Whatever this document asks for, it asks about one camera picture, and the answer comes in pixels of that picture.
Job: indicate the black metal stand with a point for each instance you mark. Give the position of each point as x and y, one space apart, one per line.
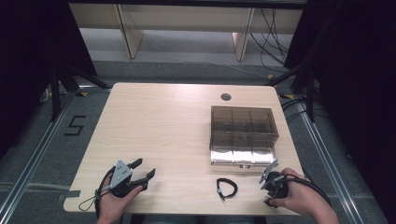
56 93
310 93

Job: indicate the person's right hand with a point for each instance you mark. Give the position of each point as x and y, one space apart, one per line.
295 193

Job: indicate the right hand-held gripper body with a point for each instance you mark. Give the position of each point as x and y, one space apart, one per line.
275 183

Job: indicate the grey floor tape strip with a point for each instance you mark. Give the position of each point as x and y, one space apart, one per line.
70 194

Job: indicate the transparent brown compartment box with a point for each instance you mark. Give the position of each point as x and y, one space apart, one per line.
243 137

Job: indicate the aluminium floor rail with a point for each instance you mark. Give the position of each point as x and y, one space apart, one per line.
34 155
327 161

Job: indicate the black curtain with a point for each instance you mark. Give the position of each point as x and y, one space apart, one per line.
37 46
358 77

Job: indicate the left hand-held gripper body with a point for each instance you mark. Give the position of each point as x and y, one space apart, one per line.
120 177

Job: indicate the yellow black floor tape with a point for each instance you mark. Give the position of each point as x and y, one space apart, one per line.
82 93
286 96

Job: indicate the person's left hand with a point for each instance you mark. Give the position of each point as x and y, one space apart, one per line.
115 205

